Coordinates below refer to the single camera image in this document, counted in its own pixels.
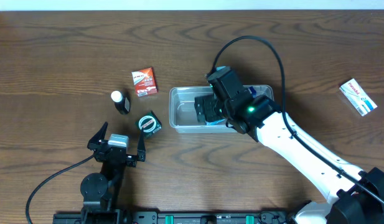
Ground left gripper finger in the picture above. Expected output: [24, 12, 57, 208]
[137, 131, 146, 162]
[87, 122, 108, 150]

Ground blue cooling patch box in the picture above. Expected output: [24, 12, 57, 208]
[210, 85, 253, 129]

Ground red and white box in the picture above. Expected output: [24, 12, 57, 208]
[131, 67, 158, 97]

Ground white Panadol box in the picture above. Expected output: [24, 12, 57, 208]
[339, 78, 377, 116]

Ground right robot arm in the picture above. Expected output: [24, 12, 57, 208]
[194, 93, 384, 223]

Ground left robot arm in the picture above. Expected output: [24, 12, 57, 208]
[80, 123, 146, 224]

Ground clear plastic container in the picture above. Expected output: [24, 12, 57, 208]
[169, 85, 274, 134]

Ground dark green square box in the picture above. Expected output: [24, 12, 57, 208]
[135, 111, 162, 139]

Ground black bottle white cap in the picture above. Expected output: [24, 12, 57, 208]
[111, 90, 130, 114]

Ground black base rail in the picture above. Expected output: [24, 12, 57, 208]
[52, 211, 295, 224]

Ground left black cable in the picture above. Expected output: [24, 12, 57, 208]
[25, 154, 98, 224]

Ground black cable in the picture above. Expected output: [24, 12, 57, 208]
[25, 154, 98, 224]
[210, 35, 384, 211]

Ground right black cable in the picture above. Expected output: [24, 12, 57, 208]
[210, 35, 384, 211]

